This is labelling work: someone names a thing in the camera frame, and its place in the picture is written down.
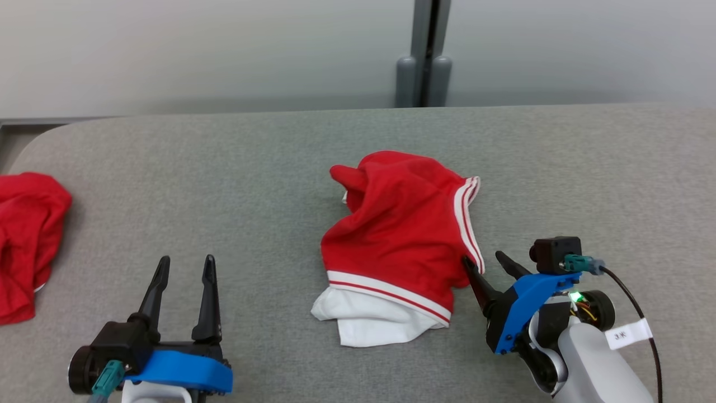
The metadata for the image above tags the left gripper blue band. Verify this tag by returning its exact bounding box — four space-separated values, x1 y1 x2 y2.
68 255 233 401

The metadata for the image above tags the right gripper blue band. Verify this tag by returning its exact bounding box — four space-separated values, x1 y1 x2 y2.
461 251 616 355

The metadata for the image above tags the red basketball jersey white trim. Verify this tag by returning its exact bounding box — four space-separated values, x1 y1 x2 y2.
311 150 486 349

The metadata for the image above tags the red shorts white waistband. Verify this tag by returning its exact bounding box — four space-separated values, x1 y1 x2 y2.
0 172 73 326

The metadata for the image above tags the right black cable teal plug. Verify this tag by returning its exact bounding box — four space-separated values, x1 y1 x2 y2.
564 255 664 403

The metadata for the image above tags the black cable teal plug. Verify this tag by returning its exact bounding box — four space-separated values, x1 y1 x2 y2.
87 360 125 403
564 255 664 403

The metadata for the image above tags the left black cable teal plug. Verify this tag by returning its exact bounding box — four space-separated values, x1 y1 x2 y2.
87 360 125 403

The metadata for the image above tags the white paper cable label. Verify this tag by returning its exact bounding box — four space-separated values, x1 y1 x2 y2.
605 318 653 351

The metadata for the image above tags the grey partition frame post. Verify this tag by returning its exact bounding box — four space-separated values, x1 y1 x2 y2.
410 0 451 107

